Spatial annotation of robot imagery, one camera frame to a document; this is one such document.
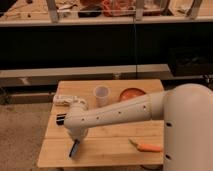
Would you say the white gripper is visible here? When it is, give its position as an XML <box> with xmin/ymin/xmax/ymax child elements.
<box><xmin>68</xmin><ymin>129</ymin><xmax>88</xmax><ymax>158</ymax></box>

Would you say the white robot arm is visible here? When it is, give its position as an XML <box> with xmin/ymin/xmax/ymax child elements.
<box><xmin>64</xmin><ymin>84</ymin><xmax>213</xmax><ymax>171</ymax></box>

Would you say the wooden table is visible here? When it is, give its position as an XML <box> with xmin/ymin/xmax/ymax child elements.
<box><xmin>37</xmin><ymin>79</ymin><xmax>163</xmax><ymax>168</ymax></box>

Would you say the white plastic bottle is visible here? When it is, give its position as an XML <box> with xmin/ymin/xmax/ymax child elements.
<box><xmin>53</xmin><ymin>95</ymin><xmax>86</xmax><ymax>106</ymax></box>

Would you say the clear plastic cup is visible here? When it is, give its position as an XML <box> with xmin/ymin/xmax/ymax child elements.
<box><xmin>93</xmin><ymin>85</ymin><xmax>110</xmax><ymax>107</ymax></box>

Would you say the orange toy carrot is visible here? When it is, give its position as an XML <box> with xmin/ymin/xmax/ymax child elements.
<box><xmin>129</xmin><ymin>140</ymin><xmax>163</xmax><ymax>152</ymax></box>

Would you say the orange plate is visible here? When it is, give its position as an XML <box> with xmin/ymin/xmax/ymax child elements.
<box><xmin>119</xmin><ymin>88</ymin><xmax>145</xmax><ymax>101</ymax></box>

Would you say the wooden shelf with clutter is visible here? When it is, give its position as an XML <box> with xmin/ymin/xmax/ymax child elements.
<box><xmin>0</xmin><ymin>0</ymin><xmax>213</xmax><ymax>27</ymax></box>

